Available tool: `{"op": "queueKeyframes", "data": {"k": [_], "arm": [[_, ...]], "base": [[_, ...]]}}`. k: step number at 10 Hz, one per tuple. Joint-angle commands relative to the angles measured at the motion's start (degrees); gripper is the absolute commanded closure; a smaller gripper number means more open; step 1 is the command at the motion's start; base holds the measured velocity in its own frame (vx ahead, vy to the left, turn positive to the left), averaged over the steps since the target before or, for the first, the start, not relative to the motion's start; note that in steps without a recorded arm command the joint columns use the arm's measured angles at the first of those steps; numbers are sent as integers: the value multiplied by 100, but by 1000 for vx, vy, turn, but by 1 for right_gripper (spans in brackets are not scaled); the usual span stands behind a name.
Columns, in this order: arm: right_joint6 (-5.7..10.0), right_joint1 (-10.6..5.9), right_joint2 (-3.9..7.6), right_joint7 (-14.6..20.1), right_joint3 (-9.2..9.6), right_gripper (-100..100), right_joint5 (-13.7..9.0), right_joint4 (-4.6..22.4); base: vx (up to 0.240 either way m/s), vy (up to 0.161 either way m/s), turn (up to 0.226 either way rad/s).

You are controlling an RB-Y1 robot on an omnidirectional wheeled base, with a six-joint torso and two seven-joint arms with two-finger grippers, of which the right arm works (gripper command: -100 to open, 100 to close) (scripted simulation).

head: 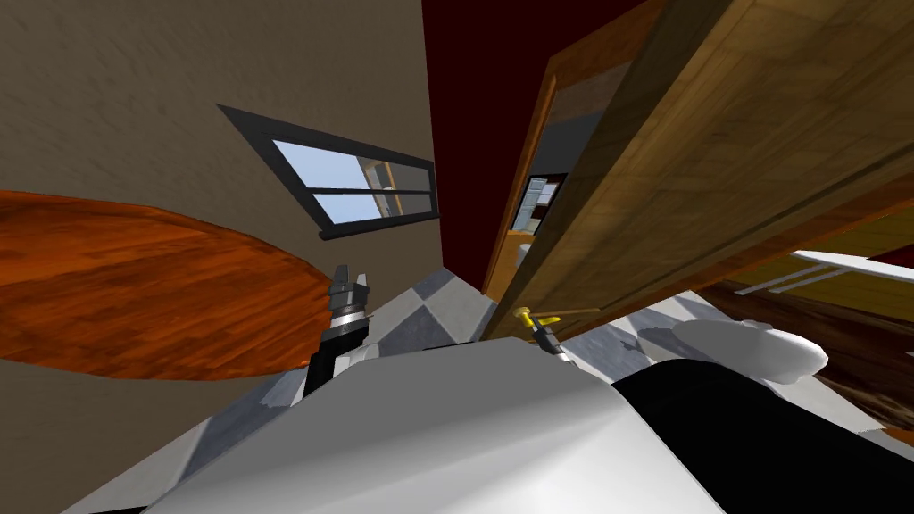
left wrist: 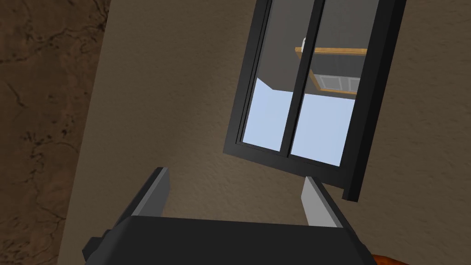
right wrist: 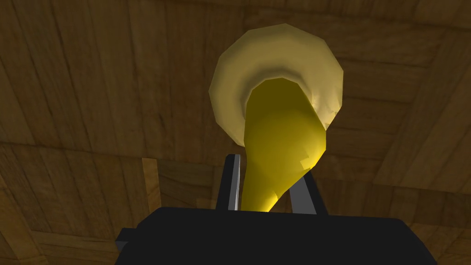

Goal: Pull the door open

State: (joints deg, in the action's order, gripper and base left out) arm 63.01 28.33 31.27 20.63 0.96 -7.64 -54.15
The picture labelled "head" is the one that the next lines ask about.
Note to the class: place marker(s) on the white table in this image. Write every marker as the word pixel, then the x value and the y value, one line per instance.
pixel 857 266

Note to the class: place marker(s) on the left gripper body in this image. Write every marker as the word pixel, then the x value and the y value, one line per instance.
pixel 348 297

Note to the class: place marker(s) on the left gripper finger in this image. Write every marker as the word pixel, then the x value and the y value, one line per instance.
pixel 340 275
pixel 361 281

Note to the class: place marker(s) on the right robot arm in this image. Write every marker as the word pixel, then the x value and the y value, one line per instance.
pixel 757 442

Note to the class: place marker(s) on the dark grey framed window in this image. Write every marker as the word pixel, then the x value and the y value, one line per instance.
pixel 357 187

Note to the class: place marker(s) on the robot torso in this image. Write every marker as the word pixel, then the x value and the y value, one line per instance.
pixel 443 435

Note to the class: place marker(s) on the round orange wooden table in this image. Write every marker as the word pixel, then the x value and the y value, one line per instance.
pixel 143 285

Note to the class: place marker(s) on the brown wooden door leaf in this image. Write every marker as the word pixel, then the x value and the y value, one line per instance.
pixel 714 171

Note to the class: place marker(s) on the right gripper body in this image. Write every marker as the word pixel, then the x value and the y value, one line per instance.
pixel 551 341

